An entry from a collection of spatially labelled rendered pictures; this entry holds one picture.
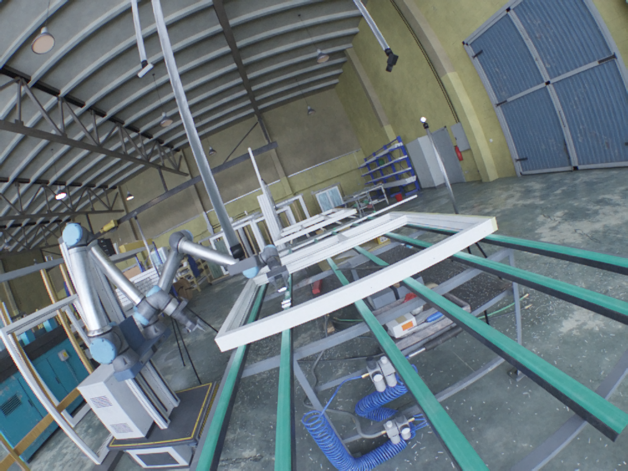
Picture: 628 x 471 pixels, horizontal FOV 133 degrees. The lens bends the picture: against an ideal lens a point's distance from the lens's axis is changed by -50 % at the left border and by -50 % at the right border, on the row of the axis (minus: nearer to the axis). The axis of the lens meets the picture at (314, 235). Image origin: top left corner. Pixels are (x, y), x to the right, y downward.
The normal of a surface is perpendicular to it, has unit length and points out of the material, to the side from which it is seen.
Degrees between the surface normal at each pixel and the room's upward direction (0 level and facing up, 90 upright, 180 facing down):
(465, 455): 0
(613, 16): 90
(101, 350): 95
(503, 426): 0
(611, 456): 0
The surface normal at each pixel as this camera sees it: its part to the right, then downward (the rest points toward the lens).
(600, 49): -0.92, 0.38
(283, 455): -0.37, -0.92
